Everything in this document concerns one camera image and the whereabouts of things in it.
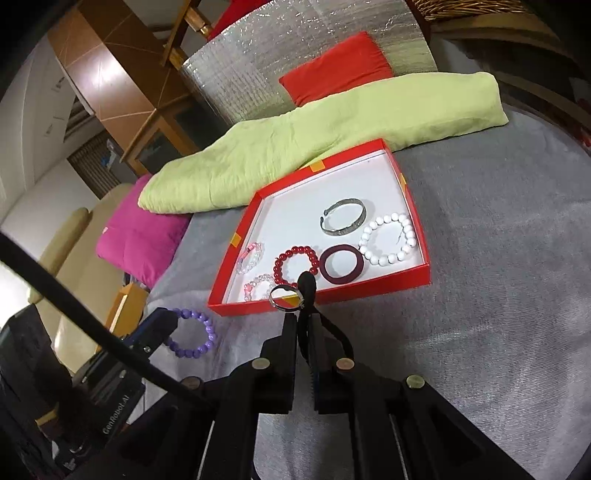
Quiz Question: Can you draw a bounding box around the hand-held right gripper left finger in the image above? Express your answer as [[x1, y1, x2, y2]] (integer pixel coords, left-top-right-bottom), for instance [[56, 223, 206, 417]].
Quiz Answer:
[[111, 315, 298, 480]]

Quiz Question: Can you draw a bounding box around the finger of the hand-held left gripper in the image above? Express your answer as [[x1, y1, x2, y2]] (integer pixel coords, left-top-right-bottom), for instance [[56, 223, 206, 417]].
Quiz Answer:
[[124, 307, 179, 354]]

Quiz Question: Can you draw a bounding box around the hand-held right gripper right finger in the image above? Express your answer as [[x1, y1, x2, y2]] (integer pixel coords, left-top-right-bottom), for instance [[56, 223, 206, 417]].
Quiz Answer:
[[307, 315, 522, 480]]

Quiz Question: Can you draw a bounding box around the purple bead bracelet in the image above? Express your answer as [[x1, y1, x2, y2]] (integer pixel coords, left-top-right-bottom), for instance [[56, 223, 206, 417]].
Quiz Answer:
[[166, 308, 218, 360]]

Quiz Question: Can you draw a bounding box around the black hair tie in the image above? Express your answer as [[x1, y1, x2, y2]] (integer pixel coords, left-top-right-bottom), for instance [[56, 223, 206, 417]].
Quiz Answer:
[[298, 271, 318, 361]]

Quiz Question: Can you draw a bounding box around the pink clear bead bracelet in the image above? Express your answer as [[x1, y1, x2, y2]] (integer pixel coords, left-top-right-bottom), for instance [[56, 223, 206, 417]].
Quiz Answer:
[[235, 241, 265, 276], [243, 273, 278, 303]]

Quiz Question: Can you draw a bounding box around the red cardboard box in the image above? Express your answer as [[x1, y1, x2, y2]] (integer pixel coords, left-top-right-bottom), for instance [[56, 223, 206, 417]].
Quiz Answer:
[[208, 137, 431, 319]]

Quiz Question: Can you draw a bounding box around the silver cuff bangle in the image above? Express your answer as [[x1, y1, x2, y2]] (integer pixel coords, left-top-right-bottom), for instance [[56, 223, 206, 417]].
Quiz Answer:
[[321, 198, 368, 237]]

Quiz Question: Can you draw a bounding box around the white bead bracelet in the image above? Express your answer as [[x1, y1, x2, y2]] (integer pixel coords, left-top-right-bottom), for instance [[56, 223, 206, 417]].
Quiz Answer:
[[359, 213, 416, 267]]

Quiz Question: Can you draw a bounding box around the orange box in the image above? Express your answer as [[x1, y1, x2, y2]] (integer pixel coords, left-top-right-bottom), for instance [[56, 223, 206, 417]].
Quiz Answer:
[[108, 282, 151, 340]]

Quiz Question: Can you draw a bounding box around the dark maroon bangle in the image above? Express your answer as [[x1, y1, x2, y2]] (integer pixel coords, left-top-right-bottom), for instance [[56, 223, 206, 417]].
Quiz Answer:
[[320, 246, 365, 284]]

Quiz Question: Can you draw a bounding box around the magenta cushion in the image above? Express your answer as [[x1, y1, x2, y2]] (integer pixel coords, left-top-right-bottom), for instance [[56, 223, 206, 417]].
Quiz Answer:
[[96, 173, 191, 289]]

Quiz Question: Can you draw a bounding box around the beige sofa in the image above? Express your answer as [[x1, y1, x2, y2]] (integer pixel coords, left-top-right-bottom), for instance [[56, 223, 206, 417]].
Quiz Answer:
[[28, 182, 139, 374]]

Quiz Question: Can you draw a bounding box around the brown lattice panel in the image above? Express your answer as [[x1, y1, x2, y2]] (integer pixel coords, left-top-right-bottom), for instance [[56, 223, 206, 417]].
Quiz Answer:
[[69, 131, 139, 199]]

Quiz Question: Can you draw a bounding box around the light green pillow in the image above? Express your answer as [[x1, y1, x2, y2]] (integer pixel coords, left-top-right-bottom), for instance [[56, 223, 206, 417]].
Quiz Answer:
[[139, 71, 510, 215]]

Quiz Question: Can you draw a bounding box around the wooden cabinet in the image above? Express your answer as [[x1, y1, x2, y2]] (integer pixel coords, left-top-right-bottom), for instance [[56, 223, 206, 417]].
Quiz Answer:
[[48, 0, 204, 178]]

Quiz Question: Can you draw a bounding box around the red cushion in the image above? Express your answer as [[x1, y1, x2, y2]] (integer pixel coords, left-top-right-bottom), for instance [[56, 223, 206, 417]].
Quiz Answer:
[[278, 31, 394, 107], [208, 0, 273, 38]]

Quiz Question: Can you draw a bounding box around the silver foil mat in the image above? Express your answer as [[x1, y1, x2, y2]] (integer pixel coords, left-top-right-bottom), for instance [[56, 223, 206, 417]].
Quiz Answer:
[[180, 0, 439, 127]]

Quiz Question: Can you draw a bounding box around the wicker basket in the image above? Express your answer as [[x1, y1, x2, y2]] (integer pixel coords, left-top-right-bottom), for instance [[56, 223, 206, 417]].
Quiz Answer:
[[406, 0, 541, 24]]

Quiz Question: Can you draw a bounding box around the red bead bracelet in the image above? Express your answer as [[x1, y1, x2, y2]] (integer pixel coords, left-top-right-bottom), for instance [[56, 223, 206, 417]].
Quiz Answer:
[[273, 247, 320, 288]]

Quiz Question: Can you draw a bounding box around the dark wooden furniture frame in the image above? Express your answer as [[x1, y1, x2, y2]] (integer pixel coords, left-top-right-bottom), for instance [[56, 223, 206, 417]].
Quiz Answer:
[[429, 14, 591, 153]]

